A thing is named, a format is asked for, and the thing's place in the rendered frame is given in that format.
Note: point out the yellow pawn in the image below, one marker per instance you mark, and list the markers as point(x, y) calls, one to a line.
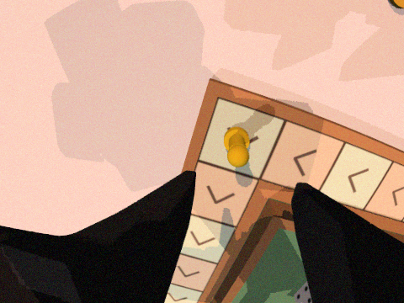
point(237, 141)

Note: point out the pink die with black pips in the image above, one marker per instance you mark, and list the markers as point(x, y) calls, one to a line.
point(303, 296)

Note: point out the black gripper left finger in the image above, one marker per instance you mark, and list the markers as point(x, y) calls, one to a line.
point(129, 257)

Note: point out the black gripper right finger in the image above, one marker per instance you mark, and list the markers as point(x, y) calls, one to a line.
point(347, 260)

